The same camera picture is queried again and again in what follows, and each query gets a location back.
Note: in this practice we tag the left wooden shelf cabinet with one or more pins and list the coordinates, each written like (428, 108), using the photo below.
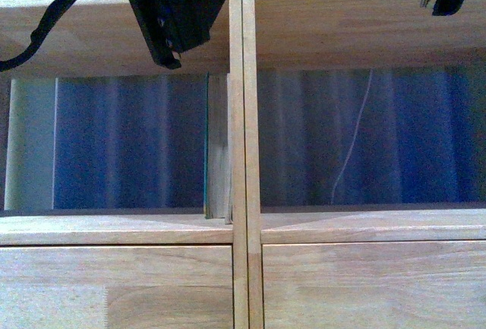
(102, 39)

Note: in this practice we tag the wooden shelf cabinet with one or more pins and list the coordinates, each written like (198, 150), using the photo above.
(102, 39)
(368, 269)

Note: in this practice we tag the right wooden shelf cabinet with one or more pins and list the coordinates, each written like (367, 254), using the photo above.
(368, 269)

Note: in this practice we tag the grey curtain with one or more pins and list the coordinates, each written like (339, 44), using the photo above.
(410, 135)

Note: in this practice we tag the teal book standing upright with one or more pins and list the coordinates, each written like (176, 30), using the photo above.
(217, 170)

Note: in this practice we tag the upper wooden drawer front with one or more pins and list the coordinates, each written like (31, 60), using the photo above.
(117, 287)

